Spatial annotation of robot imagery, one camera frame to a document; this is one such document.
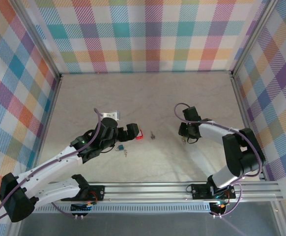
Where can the small blue padlock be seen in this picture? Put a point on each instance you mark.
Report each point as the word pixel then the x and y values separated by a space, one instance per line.
pixel 120 147

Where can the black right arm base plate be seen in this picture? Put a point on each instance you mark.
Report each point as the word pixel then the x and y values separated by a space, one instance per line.
pixel 199 191

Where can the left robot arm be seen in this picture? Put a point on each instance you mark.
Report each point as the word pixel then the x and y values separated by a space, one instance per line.
pixel 59 164

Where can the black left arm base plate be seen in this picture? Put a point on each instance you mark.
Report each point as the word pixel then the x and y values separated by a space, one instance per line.
pixel 100 193

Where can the small silver keys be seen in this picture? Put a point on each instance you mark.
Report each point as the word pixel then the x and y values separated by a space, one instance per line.
pixel 183 140
pixel 125 153

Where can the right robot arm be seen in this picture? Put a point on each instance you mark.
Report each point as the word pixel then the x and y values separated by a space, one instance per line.
pixel 241 152

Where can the thin aluminium frame rail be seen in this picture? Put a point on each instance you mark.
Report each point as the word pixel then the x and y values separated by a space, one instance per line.
pixel 145 72

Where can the dark-headed single key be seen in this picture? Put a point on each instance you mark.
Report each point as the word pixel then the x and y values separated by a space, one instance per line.
pixel 152 136

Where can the small circuit board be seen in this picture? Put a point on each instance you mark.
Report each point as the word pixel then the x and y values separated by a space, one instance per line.
pixel 81 207
pixel 219 206

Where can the aluminium frame post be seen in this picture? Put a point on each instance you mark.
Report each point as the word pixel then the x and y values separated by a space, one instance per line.
pixel 14 229
pixel 280 221
pixel 40 39
pixel 252 37

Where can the red padlock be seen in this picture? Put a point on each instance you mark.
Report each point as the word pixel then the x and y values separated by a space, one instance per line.
pixel 140 136

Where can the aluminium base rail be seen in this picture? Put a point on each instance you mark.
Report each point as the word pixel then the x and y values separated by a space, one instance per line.
pixel 145 190

